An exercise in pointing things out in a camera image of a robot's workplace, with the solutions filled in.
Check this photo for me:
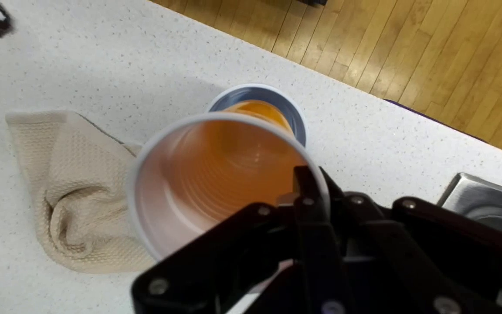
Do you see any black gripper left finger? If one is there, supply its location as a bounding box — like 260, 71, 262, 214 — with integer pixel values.
131, 163, 346, 314

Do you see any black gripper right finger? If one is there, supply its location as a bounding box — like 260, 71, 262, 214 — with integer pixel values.
320, 163, 502, 314

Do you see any orange plastic cup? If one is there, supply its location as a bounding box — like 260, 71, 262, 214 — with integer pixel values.
126, 111, 330, 259

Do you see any blue plastic cup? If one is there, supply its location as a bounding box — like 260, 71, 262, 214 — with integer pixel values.
206, 83, 309, 146

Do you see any stainless steel sink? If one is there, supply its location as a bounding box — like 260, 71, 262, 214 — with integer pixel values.
437, 170, 502, 245

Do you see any beige folded cloth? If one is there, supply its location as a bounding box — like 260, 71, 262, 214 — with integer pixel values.
6, 109, 158, 275

